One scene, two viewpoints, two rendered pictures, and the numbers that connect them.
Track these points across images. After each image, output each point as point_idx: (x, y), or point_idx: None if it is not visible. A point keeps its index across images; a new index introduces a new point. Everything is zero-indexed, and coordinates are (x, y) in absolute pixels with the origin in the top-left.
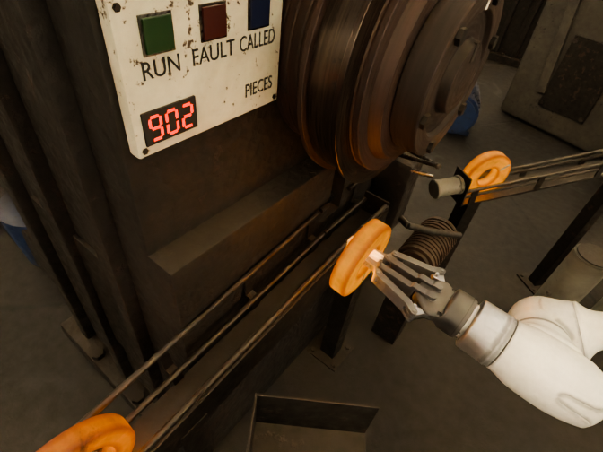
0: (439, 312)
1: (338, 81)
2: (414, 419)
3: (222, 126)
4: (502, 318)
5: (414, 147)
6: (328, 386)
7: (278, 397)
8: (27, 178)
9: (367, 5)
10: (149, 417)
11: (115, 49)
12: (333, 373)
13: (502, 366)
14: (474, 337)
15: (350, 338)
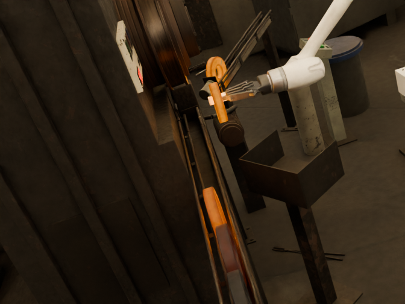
0: (259, 86)
1: (167, 35)
2: (313, 215)
3: None
4: (276, 69)
5: (198, 48)
6: (261, 247)
7: (246, 153)
8: (43, 213)
9: (159, 9)
10: None
11: (127, 52)
12: (256, 242)
13: (290, 79)
14: (275, 79)
15: (243, 225)
